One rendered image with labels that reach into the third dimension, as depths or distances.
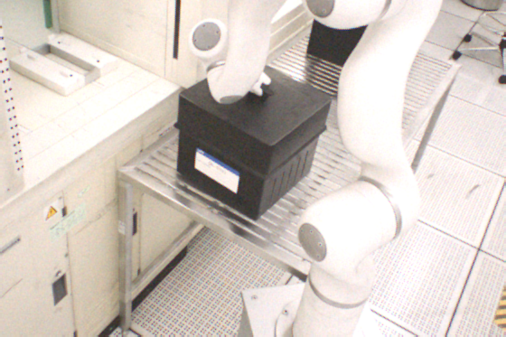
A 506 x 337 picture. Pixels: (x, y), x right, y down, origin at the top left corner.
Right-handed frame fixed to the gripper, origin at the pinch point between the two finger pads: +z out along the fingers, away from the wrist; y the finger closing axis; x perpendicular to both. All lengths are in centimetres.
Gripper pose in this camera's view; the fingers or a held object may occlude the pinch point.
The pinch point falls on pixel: (257, 88)
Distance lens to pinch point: 142.3
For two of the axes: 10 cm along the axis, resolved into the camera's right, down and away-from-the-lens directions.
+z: 3.3, 2.3, 9.2
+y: -8.0, -4.5, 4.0
